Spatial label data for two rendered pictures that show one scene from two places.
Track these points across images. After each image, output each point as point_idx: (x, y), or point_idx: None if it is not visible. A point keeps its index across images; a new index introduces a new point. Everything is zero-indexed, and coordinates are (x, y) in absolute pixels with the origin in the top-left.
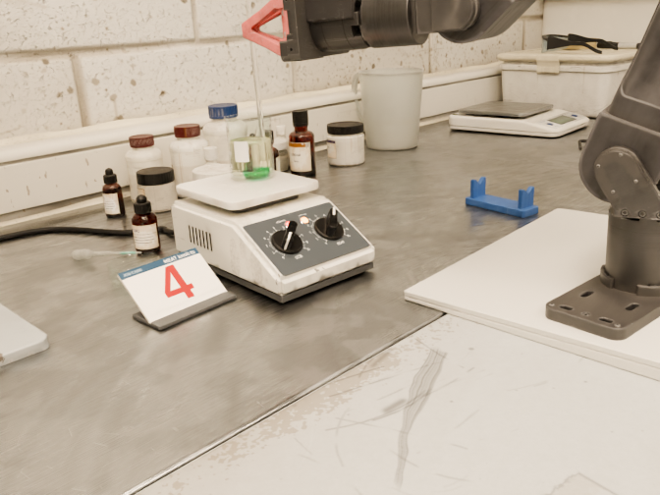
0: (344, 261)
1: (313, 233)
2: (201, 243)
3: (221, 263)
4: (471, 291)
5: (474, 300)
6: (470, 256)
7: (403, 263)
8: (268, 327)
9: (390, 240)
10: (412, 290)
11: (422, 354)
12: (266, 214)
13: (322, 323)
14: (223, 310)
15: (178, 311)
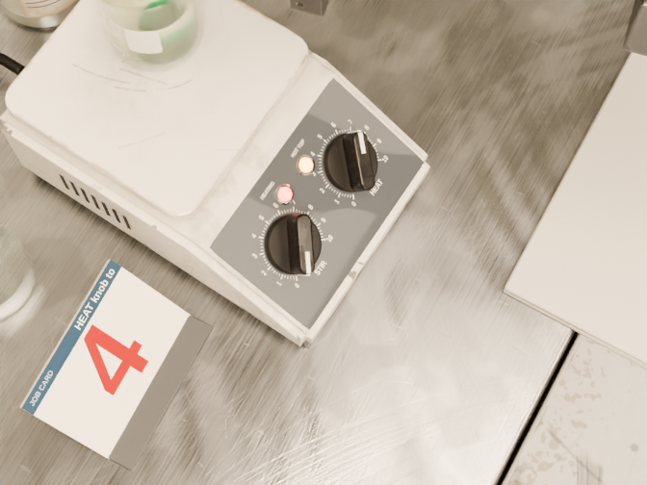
0: (388, 225)
1: (328, 190)
2: (99, 207)
3: (156, 249)
4: (617, 282)
5: (627, 317)
6: (595, 134)
7: (468, 137)
8: (309, 429)
9: (419, 21)
10: (518, 286)
11: (568, 475)
12: (236, 181)
13: (392, 401)
14: (209, 381)
15: (138, 410)
